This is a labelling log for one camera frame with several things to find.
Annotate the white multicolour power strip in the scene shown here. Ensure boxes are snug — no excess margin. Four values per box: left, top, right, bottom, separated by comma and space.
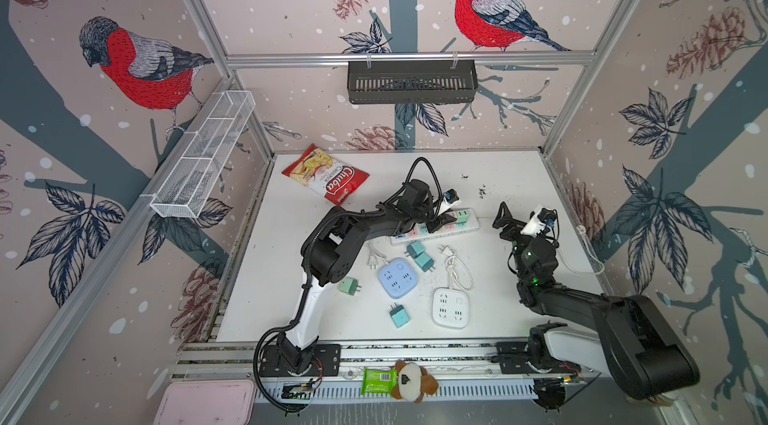
390, 209, 480, 246

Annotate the pink tray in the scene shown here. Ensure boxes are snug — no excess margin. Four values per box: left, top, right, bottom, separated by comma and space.
154, 380, 256, 425

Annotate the brown plush dog toy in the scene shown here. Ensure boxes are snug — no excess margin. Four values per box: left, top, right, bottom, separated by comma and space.
390, 360, 439, 403

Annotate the red Chuba chips bag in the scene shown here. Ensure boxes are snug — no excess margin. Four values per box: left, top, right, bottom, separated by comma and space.
282, 145, 370, 206

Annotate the teal plug adapter front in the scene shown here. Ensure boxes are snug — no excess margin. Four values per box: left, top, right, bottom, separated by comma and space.
389, 304, 411, 329

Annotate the white square socket cube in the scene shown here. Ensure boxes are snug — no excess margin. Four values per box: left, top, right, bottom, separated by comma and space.
432, 287, 470, 329

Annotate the blue square socket cube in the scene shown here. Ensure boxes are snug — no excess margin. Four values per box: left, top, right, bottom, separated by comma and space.
377, 258, 418, 299

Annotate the teal plug adapter pair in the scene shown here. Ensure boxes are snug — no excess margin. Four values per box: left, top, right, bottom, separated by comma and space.
406, 241, 425, 259
414, 253, 434, 272

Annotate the white wire mesh shelf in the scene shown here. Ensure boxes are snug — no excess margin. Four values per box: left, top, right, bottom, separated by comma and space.
150, 90, 255, 219

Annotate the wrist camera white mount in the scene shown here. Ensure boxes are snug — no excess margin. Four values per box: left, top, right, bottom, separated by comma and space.
521, 206, 558, 237
436, 189, 461, 217

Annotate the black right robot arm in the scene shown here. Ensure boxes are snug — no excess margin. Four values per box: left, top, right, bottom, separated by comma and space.
492, 202, 701, 400

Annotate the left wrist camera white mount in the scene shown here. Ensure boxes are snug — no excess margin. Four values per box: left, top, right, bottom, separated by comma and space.
436, 189, 461, 217

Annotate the white cable of blue cube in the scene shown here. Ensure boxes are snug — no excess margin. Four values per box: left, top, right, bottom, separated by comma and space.
364, 238, 388, 273

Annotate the green wet wipes pack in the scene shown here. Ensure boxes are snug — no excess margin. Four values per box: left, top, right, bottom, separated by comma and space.
361, 368, 398, 395

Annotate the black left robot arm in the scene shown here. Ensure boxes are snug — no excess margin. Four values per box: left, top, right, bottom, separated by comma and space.
252, 156, 460, 416

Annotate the black hanging wall basket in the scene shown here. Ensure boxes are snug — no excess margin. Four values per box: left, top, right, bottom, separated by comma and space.
347, 60, 478, 105

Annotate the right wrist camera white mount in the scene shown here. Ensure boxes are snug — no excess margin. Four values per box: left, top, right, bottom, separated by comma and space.
521, 206, 558, 237

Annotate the green plug adapter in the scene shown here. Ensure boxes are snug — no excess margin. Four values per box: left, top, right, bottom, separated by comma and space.
455, 210, 470, 224
338, 277, 361, 296

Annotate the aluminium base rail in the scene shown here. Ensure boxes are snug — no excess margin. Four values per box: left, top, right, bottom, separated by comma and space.
173, 337, 601, 405

